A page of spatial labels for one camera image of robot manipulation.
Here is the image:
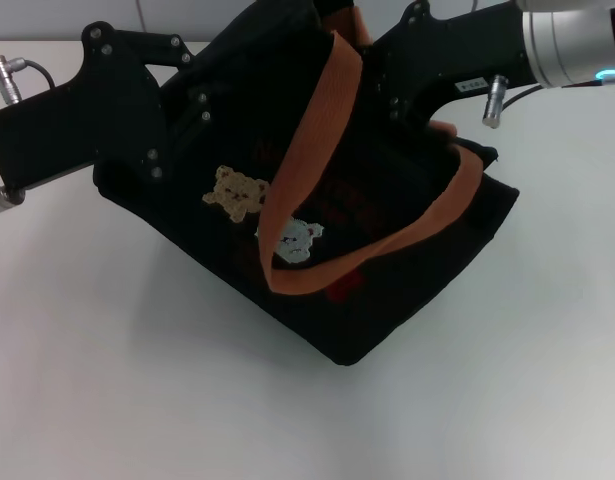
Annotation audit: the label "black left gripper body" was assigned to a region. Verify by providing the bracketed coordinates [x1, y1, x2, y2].
[0, 21, 164, 194]

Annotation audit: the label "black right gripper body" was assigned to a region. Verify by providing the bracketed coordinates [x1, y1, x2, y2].
[359, 0, 539, 129]

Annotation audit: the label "black food bag brown handles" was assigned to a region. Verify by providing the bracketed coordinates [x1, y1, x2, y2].
[92, 0, 520, 369]

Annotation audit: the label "black cable with silver connector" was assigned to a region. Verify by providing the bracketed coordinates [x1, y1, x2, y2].
[480, 73, 544, 130]

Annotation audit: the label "grey cable with silver connector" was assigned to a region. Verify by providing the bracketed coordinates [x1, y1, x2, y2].
[0, 54, 57, 107]

